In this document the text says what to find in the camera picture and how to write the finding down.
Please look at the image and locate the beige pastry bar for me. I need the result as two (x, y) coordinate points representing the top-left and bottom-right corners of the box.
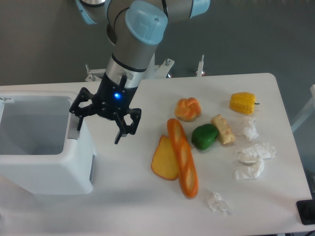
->
(211, 114), (235, 145)

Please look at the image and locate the yellow bell pepper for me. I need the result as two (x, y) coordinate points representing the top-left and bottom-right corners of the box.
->
(229, 92), (259, 115)

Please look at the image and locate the round knotted bread roll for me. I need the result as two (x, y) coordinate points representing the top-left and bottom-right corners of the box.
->
(174, 97), (202, 122)

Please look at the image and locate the black device at edge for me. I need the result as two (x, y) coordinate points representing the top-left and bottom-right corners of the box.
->
(296, 200), (315, 225)

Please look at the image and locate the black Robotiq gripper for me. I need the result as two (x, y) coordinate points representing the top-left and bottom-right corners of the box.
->
(69, 74), (142, 145)

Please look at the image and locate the small crumpled white tissue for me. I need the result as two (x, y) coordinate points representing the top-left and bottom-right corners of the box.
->
(206, 192), (231, 214)

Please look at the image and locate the orange baguette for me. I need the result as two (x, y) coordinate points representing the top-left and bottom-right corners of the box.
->
(167, 118), (199, 199)

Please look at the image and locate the white metal base frame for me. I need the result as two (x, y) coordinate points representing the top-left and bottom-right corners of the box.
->
(85, 54), (205, 82)

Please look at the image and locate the green bell pepper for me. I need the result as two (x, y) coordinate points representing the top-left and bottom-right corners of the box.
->
(191, 123), (219, 150)

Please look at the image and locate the yellow bread slice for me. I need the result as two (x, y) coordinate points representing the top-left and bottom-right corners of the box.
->
(151, 135), (179, 181)

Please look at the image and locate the white push-lid trash can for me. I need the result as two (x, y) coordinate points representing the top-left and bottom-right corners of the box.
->
(0, 90), (96, 195)

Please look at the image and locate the crumpled white tissue middle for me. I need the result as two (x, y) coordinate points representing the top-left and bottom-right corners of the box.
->
(237, 143), (277, 165)

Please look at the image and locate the crumpled white tissue lower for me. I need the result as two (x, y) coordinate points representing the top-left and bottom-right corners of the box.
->
(233, 160), (264, 180)

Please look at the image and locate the crumpled white tissue upper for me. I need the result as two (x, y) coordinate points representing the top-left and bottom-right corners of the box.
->
(236, 117), (259, 142)

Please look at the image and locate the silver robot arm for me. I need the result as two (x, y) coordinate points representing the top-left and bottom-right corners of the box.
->
(69, 0), (210, 141)

